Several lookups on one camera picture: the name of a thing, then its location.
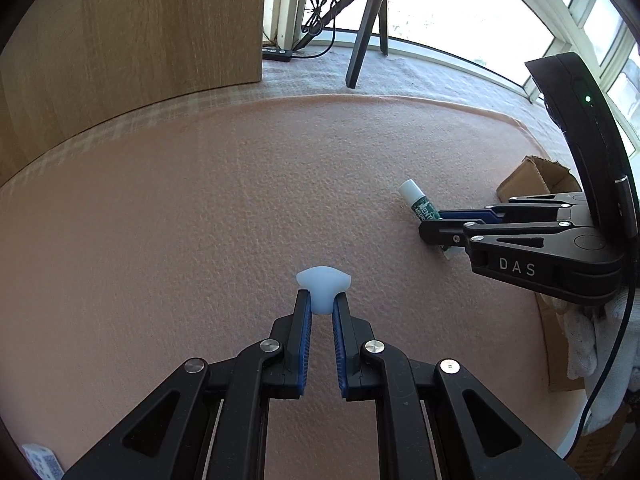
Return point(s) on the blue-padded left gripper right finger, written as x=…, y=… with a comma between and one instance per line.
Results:
x=434, y=421

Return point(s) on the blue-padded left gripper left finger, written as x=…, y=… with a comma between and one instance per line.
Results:
x=208, y=420

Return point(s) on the cardboard box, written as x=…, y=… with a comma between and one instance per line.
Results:
x=540, y=176

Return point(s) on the black camera box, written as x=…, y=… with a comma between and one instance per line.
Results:
x=577, y=106

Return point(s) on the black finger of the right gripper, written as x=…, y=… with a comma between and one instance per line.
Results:
x=495, y=212
x=450, y=232

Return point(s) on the wooden cabinet panel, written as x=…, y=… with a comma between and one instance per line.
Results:
x=72, y=64

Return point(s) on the small white translucent cap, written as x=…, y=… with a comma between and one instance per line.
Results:
x=323, y=283

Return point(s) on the green white lip balm tube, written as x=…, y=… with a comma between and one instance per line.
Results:
x=418, y=202

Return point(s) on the white patterned tissue pack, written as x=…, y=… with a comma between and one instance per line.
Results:
x=43, y=462

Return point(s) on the black tripod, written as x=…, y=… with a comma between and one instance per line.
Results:
x=323, y=13

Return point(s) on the white gloved hand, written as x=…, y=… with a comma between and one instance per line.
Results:
x=590, y=341

